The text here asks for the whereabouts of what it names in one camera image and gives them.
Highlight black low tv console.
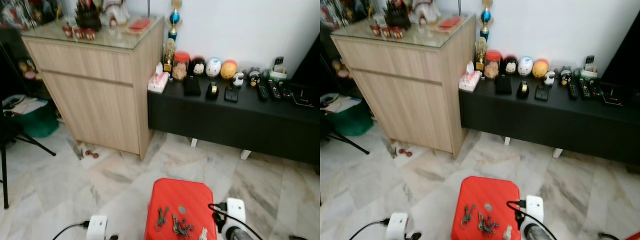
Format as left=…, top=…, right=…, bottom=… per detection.
left=147, top=75, right=321, bottom=166
left=459, top=75, right=640, bottom=167

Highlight red plastic stool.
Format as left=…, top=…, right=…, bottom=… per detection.
left=451, top=176, right=522, bottom=240
left=144, top=178, right=218, bottom=240

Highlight green bin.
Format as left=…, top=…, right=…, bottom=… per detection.
left=10, top=102, right=60, bottom=139
left=324, top=102, right=373, bottom=137

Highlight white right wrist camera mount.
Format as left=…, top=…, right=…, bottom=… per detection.
left=221, top=198, right=247, bottom=236
left=522, top=195, right=545, bottom=228

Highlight red tray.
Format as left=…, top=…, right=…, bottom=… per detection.
left=127, top=18, right=152, bottom=34
left=437, top=16, right=462, bottom=32

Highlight small pink shelf figurines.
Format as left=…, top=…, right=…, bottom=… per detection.
left=331, top=57, right=351, bottom=80
left=17, top=57, right=42, bottom=81

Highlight white round toy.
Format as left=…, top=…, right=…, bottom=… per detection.
left=517, top=56, right=534, bottom=77
left=205, top=57, right=222, bottom=78

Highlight black ornament stand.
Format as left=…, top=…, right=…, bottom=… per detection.
left=75, top=0, right=102, bottom=31
left=384, top=0, right=412, bottom=30

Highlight key bunch with purple tag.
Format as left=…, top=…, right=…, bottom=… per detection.
left=171, top=214, right=195, bottom=238
left=477, top=211, right=500, bottom=236

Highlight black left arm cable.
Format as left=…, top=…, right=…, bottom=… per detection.
left=348, top=218, right=391, bottom=240
left=51, top=221, right=91, bottom=240

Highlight light wooden cabinet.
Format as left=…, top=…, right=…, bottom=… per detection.
left=330, top=14, right=477, bottom=160
left=21, top=15, right=166, bottom=161

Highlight clear jar with red lid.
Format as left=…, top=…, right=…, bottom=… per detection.
left=172, top=51, right=191, bottom=82
left=484, top=50, right=502, bottom=81

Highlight black mouse head toy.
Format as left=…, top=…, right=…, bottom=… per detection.
left=191, top=56, right=207, bottom=77
left=502, top=56, right=519, bottom=76

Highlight white paper stack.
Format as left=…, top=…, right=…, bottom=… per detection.
left=2, top=95, right=48, bottom=116
left=322, top=94, right=362, bottom=114

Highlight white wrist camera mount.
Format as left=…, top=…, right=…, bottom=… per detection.
left=221, top=198, right=247, bottom=236
left=86, top=215, right=108, bottom=240
left=386, top=212, right=410, bottom=240
left=522, top=195, right=545, bottom=228

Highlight small gold trophy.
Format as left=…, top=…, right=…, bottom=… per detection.
left=475, top=37, right=489, bottom=72
left=163, top=38, right=177, bottom=73

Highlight black tripod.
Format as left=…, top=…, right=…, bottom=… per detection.
left=0, top=114, right=57, bottom=210
left=320, top=115, right=371, bottom=156

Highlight black set-top box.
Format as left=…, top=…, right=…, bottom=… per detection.
left=290, top=85, right=316, bottom=108
left=600, top=84, right=626, bottom=107

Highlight pink white tissue box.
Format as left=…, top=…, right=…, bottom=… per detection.
left=148, top=62, right=171, bottom=94
left=459, top=61, right=482, bottom=93

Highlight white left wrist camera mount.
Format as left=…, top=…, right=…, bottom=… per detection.
left=386, top=212, right=410, bottom=240
left=86, top=215, right=108, bottom=240

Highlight yellow bear head toy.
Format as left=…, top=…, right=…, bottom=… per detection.
left=531, top=58, right=550, bottom=79
left=220, top=59, right=238, bottom=80

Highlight black television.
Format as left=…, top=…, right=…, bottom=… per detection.
left=600, top=24, right=640, bottom=91
left=291, top=35, right=321, bottom=87

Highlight tall blue gold trophy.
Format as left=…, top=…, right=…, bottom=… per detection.
left=167, top=0, right=183, bottom=42
left=480, top=0, right=495, bottom=42

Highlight dark key bunch with ring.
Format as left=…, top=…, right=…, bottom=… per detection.
left=155, top=206, right=171, bottom=232
left=461, top=204, right=477, bottom=229

